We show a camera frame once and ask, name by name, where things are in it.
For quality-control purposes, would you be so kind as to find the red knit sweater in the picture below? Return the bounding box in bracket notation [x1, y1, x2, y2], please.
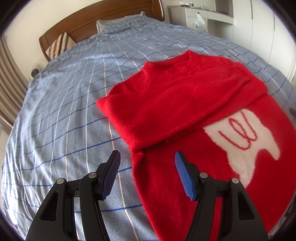
[97, 51, 295, 240]

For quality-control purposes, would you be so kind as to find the grey plaid duvet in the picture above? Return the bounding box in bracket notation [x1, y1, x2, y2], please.
[1, 17, 295, 240]

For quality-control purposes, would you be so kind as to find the beige curtain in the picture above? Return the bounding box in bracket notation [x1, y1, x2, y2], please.
[0, 36, 29, 130]

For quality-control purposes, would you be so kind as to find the striped pillow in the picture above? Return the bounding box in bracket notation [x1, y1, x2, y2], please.
[46, 32, 76, 60]

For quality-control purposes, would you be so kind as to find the wooden headboard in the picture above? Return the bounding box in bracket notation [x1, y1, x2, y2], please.
[39, 0, 165, 61]

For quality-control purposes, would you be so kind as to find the white wardrobe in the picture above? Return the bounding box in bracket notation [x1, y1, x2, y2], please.
[232, 0, 295, 83]

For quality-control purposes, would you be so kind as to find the white desk shelf unit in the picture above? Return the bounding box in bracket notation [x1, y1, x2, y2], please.
[168, 6, 234, 35]

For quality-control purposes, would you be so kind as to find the clear plastic bag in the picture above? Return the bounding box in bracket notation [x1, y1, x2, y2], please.
[193, 12, 207, 31]

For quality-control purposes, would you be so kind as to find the grey white pillow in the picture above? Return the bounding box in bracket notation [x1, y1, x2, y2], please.
[96, 11, 145, 34]

